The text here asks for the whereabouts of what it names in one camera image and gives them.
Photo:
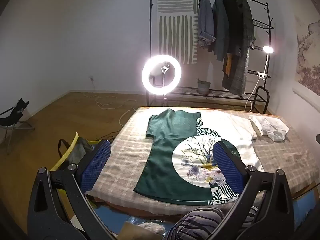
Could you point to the green striped white cloth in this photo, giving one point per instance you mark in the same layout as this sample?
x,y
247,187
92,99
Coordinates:
x,y
175,30

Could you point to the white crumpled garment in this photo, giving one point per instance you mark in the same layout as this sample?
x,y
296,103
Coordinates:
x,y
270,127

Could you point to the potted plant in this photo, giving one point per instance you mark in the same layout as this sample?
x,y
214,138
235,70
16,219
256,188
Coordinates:
x,y
203,87

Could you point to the landscape wall poster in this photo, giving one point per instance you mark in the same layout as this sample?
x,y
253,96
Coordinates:
x,y
310,55

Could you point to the white clip lamp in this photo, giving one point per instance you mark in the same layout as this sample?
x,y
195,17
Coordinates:
x,y
268,49

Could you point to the cardboard box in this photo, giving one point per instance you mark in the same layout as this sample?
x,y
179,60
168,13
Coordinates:
x,y
132,232

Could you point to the black coat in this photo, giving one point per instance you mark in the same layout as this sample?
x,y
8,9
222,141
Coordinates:
x,y
233,25

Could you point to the dark green jacket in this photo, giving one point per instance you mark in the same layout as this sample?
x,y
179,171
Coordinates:
x,y
221,30

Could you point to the white fluffy cloth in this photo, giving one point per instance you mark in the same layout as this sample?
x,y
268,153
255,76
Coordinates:
x,y
152,228

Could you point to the yellow-trimmed bag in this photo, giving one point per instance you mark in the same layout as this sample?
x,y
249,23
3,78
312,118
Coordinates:
x,y
77,150

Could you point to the blue denim jacket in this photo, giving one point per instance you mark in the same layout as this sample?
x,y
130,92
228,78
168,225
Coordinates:
x,y
206,22

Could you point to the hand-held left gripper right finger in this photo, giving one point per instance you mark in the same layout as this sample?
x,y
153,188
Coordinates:
x,y
227,165

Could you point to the black metal clothes rack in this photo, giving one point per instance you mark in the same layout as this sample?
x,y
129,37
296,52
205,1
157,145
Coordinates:
x,y
150,30

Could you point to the person's striped trouser leg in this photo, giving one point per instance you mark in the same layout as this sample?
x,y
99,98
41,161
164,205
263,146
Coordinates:
x,y
200,222

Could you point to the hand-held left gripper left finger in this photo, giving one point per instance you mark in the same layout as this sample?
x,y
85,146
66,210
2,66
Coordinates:
x,y
96,165

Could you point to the phone holder clamp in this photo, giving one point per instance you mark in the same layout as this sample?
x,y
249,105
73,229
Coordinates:
x,y
164,69

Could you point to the black folding chair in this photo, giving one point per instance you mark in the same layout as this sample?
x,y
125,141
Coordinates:
x,y
15,110

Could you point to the green and white printed T-shirt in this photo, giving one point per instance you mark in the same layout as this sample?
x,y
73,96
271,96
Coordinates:
x,y
162,155

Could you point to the grey tweed coat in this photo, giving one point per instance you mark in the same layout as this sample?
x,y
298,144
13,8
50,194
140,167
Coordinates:
x,y
240,75

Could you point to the yellow garment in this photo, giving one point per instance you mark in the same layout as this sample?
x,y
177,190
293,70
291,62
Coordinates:
x,y
228,65

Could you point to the beige checked blanket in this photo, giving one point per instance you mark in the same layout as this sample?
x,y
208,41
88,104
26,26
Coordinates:
x,y
125,150

